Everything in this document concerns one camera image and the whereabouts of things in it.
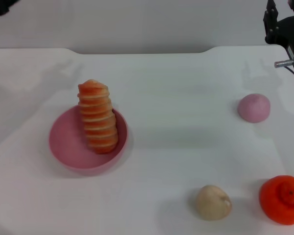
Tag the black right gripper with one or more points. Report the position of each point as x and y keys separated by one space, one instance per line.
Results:
x=291 y=31

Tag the orange white striped bread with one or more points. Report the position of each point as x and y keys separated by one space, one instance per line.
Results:
x=98 y=120

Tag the pink plastic bowl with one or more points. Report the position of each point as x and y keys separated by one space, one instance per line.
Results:
x=71 y=147

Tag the pink round bun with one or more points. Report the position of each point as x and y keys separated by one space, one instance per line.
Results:
x=254 y=108

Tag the orange tangerine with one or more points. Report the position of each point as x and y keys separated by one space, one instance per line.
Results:
x=281 y=200

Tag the beige round bun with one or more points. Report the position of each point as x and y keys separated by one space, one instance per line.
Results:
x=212 y=203

